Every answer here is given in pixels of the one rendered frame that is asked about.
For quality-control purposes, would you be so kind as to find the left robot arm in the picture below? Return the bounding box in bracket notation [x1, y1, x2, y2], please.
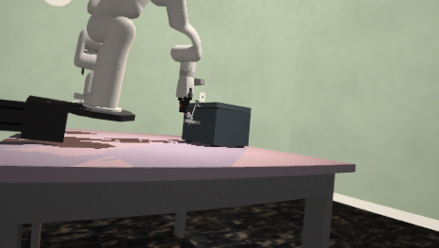
[74, 0, 102, 94]

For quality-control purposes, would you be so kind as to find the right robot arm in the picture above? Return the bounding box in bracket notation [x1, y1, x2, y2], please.
[73, 0, 205, 112]

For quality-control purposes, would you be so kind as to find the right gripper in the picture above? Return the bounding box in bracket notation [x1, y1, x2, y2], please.
[176, 75, 194, 113]

